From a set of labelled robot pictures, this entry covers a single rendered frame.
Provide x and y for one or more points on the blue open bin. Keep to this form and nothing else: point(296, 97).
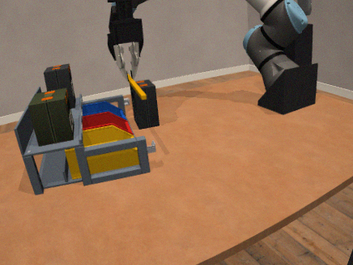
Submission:
point(101, 106)

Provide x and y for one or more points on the red bin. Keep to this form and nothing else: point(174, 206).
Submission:
point(105, 119)

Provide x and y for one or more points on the yellow bar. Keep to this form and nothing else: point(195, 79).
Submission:
point(140, 92)

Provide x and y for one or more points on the yellow open bin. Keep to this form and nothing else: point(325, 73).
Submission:
point(107, 161)

